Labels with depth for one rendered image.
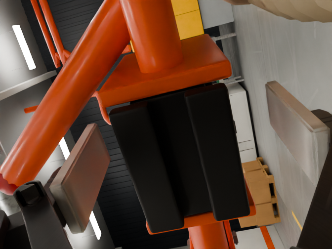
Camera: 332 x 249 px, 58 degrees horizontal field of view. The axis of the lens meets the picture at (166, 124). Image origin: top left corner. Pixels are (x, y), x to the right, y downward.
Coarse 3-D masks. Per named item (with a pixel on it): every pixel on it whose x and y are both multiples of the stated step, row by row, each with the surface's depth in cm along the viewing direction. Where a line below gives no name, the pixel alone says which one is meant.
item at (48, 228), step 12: (36, 180) 14; (24, 192) 13; (36, 192) 13; (24, 204) 13; (36, 204) 13; (48, 204) 13; (24, 216) 13; (36, 216) 12; (48, 216) 12; (36, 228) 12; (48, 228) 11; (60, 228) 11; (36, 240) 11; (48, 240) 11; (60, 240) 11
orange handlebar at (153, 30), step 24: (120, 0) 13; (144, 0) 12; (168, 0) 13; (144, 24) 13; (168, 24) 13; (144, 48) 13; (168, 48) 13; (144, 72) 14; (192, 240) 18; (216, 240) 18
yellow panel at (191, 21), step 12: (180, 0) 678; (192, 0) 677; (204, 0) 681; (216, 0) 680; (180, 12) 687; (192, 12) 686; (204, 12) 689; (216, 12) 688; (228, 12) 687; (180, 24) 695; (192, 24) 694; (204, 24) 698; (216, 24) 697; (180, 36) 704; (192, 36) 703; (132, 48) 718
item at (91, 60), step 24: (96, 24) 15; (120, 24) 15; (96, 48) 15; (120, 48) 16; (72, 72) 16; (96, 72) 16; (48, 96) 17; (72, 96) 16; (48, 120) 17; (72, 120) 17; (24, 144) 18; (48, 144) 18; (0, 168) 19; (24, 168) 18
